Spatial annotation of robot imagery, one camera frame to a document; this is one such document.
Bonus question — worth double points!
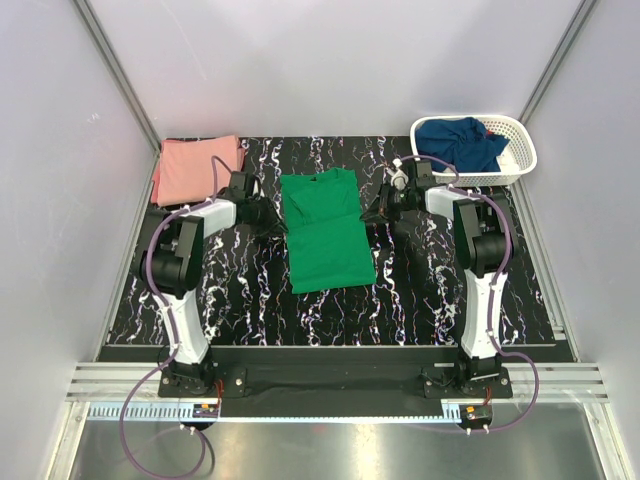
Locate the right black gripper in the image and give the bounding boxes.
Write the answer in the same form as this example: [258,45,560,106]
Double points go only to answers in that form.
[359,181,412,225]

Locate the green t shirt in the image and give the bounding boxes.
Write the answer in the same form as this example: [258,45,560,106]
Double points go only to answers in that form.
[281,168,376,294]

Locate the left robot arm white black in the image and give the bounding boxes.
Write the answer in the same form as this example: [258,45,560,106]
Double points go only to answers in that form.
[134,172,286,397]

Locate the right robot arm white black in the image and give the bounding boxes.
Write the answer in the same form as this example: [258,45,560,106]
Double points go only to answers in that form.
[361,155,516,397]

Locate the folded pink t shirt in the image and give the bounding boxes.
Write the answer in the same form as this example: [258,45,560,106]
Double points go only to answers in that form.
[151,135,245,207]

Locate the blue t shirt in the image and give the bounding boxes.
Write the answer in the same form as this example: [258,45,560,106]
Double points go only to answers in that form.
[414,117,509,174]

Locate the white perforated plastic basket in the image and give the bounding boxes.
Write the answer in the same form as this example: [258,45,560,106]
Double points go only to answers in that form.
[409,114,538,187]

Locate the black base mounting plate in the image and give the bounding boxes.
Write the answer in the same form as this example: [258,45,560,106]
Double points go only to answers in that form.
[165,346,513,413]

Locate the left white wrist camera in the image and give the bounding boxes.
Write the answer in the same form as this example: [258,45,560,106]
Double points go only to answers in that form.
[252,176,265,196]

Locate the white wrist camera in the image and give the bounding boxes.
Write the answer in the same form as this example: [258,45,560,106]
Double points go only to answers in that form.
[252,176,265,196]
[390,158,409,191]

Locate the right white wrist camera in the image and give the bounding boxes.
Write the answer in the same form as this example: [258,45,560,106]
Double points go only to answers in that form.
[390,158,409,191]

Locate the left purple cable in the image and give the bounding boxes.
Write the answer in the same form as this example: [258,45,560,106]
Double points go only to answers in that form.
[119,156,241,476]

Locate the white slotted cable duct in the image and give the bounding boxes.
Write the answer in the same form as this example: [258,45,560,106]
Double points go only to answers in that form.
[88,401,462,424]

